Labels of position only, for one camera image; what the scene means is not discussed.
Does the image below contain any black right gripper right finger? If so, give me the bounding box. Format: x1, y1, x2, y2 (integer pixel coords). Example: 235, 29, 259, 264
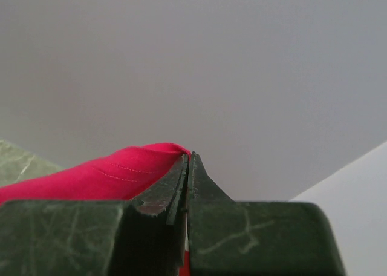
187, 153, 346, 275

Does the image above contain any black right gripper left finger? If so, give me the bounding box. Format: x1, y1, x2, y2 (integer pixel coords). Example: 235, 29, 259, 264
1, 156, 189, 275

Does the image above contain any bright red t-shirt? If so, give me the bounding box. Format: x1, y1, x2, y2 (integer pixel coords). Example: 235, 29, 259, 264
1, 143, 190, 275

